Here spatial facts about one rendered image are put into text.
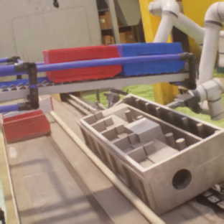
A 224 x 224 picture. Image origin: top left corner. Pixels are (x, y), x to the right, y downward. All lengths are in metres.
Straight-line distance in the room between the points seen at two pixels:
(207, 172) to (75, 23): 6.64
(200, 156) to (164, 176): 0.15
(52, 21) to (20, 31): 0.70
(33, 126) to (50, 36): 5.18
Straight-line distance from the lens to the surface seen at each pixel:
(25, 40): 7.63
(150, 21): 5.68
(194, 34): 2.95
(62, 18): 7.75
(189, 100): 1.85
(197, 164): 1.36
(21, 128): 2.63
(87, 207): 1.51
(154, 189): 1.31
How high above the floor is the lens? 1.44
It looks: 14 degrees down
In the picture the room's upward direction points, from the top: 9 degrees counter-clockwise
